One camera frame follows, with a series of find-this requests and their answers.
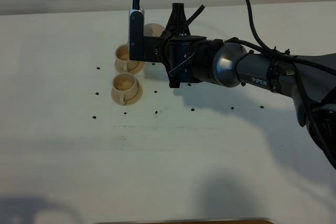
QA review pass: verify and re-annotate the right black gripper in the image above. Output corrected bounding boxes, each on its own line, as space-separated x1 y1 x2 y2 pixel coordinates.
143 3 223 88

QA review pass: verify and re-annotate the beige ceramic teapot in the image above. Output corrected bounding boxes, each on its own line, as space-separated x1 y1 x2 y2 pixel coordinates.
127 22 165 47

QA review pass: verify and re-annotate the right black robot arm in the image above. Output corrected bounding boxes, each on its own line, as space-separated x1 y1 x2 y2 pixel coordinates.
144 4 335 165

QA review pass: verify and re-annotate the far beige cup saucer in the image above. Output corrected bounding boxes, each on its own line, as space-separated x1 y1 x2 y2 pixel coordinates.
114 55 144 74

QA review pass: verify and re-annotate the beige cup saucer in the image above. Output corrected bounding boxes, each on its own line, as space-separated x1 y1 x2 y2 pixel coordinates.
114 55 144 74
111 84 143 106

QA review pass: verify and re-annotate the far beige teacup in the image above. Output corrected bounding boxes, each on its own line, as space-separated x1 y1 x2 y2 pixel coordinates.
114 44 139 73

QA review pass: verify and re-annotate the beige teacup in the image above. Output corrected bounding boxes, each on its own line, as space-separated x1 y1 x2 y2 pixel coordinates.
112 72 138 99
114 44 139 73

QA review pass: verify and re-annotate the near beige teacup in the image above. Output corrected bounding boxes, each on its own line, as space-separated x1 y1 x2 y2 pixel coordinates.
112 72 138 99

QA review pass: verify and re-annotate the near beige cup saucer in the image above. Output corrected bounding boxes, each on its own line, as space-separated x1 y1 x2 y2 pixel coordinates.
111 84 143 106

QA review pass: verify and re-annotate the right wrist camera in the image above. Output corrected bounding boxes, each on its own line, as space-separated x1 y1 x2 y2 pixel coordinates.
128 7 144 61

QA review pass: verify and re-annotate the black camera cable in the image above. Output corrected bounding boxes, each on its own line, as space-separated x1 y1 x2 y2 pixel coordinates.
132 0 336 74

